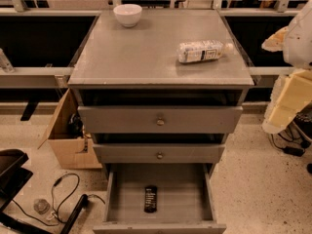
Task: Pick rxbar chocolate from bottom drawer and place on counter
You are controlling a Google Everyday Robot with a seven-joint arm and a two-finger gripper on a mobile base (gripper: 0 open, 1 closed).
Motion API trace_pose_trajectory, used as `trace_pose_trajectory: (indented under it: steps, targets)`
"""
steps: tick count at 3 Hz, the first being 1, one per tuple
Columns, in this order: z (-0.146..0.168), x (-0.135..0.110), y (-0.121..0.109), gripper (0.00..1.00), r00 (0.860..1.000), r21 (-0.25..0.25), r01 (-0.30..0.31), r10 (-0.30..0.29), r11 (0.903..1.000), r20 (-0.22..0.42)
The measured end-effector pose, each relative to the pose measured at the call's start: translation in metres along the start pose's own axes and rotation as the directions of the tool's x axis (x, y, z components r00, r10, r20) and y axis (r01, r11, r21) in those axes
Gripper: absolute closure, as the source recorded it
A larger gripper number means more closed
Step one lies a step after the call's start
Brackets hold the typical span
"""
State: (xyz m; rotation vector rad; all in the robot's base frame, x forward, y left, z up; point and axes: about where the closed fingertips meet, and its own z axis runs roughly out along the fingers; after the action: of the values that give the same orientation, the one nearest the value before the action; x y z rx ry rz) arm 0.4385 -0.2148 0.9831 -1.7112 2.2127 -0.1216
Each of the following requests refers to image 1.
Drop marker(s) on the grey metal railing frame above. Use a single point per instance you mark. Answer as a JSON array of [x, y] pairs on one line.
[[35, 72]]

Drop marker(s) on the grey top drawer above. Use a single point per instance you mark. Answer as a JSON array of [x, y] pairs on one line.
[[160, 119]]

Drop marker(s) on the small clear plastic cup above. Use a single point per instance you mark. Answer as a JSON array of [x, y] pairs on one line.
[[41, 206]]

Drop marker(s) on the clear plastic water bottle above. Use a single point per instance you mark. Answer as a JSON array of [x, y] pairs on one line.
[[205, 50]]

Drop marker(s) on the brown cardboard box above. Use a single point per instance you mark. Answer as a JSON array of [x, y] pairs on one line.
[[73, 152]]

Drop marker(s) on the grey middle drawer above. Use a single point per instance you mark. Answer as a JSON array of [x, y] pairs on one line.
[[159, 153]]

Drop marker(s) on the black chair base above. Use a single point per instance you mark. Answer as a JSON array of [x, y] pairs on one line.
[[49, 181]]

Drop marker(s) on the white ceramic bowl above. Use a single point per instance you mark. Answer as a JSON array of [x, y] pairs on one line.
[[128, 15]]

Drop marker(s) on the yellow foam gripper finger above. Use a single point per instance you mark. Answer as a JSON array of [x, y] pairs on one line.
[[290, 94]]

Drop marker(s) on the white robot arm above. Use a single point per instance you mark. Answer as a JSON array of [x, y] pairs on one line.
[[294, 40]]

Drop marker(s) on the grey open bottom drawer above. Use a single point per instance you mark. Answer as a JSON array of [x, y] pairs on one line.
[[184, 201]]

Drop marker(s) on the grey drawer cabinet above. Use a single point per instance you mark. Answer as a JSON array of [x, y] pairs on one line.
[[138, 66]]

